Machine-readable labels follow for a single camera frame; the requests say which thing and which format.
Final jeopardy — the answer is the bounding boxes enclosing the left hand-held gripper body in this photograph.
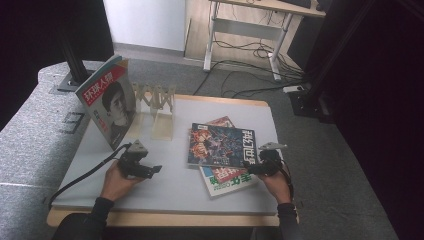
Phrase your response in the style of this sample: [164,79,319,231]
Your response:
[117,139,149,178]

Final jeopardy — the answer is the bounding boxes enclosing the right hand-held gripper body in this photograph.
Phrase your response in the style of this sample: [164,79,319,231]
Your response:
[258,142,288,177]

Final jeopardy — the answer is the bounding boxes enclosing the white green cover magazine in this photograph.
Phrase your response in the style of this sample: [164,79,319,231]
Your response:
[198,165,260,199]

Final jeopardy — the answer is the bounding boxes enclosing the beige expandable book rack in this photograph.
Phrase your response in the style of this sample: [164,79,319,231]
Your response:
[128,83,177,142]

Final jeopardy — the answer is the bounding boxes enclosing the portrait cover magazine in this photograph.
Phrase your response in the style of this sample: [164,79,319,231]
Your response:
[74,54,138,152]

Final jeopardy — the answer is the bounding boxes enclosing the person's right hand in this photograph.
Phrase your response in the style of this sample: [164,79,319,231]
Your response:
[259,164,293,205]

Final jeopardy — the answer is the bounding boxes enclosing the person's left hand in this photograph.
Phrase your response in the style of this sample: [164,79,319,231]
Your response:
[99,160,144,203]

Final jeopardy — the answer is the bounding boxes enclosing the black metal stand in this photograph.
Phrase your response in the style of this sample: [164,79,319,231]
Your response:
[288,0,371,125]
[56,31,98,93]

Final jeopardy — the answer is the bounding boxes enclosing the black floor socket plate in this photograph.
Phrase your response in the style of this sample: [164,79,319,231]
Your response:
[59,112,85,135]

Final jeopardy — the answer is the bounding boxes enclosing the white power strip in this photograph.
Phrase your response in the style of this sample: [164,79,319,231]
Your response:
[282,85,305,94]

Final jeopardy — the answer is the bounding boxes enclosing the black curtain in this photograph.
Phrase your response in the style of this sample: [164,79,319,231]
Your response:
[333,0,424,240]

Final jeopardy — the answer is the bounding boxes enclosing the black cabinet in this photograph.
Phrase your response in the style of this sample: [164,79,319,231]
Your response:
[287,13,332,71]

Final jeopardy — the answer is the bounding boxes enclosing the black keyboard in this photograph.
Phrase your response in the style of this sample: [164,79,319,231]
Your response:
[279,0,313,9]

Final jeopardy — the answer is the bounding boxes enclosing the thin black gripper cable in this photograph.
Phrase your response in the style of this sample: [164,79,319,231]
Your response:
[279,159,295,201]

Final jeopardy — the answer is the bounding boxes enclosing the thick black gripper cable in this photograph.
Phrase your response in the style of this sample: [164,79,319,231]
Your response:
[48,142,133,209]

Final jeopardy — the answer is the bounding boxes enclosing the looped black cable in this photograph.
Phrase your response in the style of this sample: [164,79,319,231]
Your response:
[220,70,311,100]

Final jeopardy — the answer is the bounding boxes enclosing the tangled black cables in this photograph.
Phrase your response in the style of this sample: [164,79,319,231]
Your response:
[213,39,284,62]

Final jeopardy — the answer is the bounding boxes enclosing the white desk frame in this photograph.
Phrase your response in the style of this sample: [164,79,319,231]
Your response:
[203,0,327,83]

